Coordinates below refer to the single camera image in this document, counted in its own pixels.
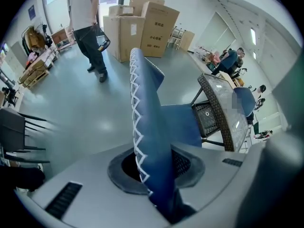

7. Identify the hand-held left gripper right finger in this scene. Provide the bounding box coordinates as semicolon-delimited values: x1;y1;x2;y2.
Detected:
170;127;304;228

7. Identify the black mesh basket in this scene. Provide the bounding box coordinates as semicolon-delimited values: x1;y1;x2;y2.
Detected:
92;22;112;52

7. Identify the tall printed cardboard box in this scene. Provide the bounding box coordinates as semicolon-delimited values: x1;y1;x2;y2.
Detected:
140;1;181;58

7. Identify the small cardboard box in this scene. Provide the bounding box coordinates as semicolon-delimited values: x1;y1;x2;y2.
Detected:
108;4;135;17

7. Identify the dark wicker glass-top table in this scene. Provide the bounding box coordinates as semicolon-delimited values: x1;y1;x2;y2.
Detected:
190;73;253;153

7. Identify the wooden pallet with boxes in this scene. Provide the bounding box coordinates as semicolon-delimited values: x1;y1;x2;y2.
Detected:
18;47;59;89

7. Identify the black cart with cardboard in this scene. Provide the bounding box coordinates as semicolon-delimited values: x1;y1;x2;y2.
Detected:
21;22;53;57

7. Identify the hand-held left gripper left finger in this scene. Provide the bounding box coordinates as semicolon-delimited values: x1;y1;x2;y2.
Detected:
16;144;172;228

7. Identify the small wooden desk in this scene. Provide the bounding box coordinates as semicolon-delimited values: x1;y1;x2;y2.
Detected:
51;27;73;53

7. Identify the light wooden cabinet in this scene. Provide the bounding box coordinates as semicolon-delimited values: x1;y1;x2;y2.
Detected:
167;27;196;52

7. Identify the wide cardboard box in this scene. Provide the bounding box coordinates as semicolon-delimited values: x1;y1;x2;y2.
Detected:
129;0;165;10

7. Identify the black tripod stand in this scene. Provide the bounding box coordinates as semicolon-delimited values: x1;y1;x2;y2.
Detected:
1;86;20;108

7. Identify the large plain cardboard box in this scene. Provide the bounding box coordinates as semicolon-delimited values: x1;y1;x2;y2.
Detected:
103;15;146;63

